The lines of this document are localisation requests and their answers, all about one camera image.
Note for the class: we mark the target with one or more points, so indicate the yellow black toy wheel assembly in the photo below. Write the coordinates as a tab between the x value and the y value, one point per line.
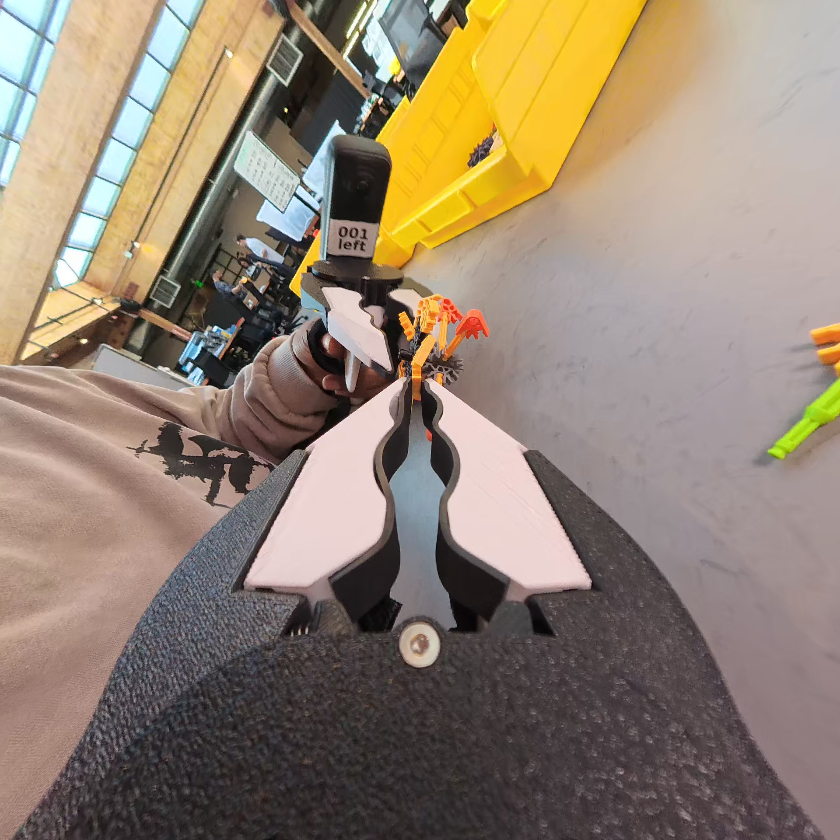
420	358

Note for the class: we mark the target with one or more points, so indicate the grey partition panel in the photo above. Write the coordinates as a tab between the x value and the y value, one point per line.
138	371

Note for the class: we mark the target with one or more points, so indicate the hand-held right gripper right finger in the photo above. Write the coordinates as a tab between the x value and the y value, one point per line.
512	518

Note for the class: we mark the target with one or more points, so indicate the pile of toy parts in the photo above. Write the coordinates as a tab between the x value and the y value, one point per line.
485	148

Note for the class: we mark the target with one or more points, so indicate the person's left hand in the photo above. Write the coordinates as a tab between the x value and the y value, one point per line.
367	384

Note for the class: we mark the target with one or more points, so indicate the large blue green toy assembly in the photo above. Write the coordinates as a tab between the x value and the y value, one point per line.
807	423

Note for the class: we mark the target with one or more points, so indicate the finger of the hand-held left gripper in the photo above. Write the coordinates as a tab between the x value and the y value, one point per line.
407	296
358	331

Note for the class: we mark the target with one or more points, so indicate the grey desk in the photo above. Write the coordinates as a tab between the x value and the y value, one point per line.
656	328

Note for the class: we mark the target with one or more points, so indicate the person's left forearm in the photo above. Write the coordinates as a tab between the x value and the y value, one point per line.
275	400

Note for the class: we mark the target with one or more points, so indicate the yellow plastic bin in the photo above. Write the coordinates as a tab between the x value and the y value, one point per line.
426	131
558	79

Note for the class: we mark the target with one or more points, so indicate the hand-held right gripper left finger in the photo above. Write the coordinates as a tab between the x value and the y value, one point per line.
315	512

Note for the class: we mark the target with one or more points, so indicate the whiteboard on stand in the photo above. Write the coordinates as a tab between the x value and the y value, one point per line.
266	172

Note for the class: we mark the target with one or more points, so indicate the person's torso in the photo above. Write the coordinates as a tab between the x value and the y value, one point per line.
79	525

